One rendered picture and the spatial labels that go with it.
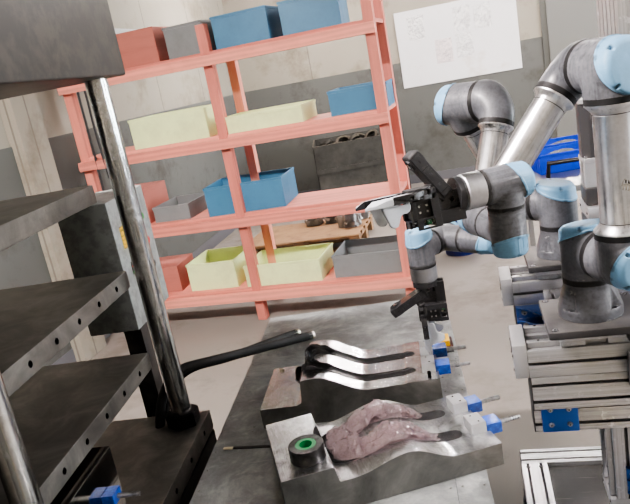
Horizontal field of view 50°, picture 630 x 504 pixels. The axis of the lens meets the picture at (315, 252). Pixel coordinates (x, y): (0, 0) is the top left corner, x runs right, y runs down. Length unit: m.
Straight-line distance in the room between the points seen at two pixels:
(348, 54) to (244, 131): 4.64
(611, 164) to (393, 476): 0.81
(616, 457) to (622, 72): 1.17
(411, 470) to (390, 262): 3.32
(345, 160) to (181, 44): 3.74
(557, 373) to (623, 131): 0.61
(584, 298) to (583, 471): 1.08
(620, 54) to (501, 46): 7.73
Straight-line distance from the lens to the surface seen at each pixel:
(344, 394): 1.88
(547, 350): 1.76
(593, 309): 1.73
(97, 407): 1.78
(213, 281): 5.26
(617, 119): 1.53
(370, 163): 8.29
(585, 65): 1.53
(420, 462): 1.58
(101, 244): 2.09
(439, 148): 9.30
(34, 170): 5.03
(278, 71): 9.52
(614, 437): 2.19
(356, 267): 4.87
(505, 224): 1.43
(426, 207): 1.36
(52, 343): 1.58
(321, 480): 1.54
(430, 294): 1.94
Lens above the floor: 1.73
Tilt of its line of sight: 15 degrees down
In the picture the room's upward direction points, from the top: 11 degrees counter-clockwise
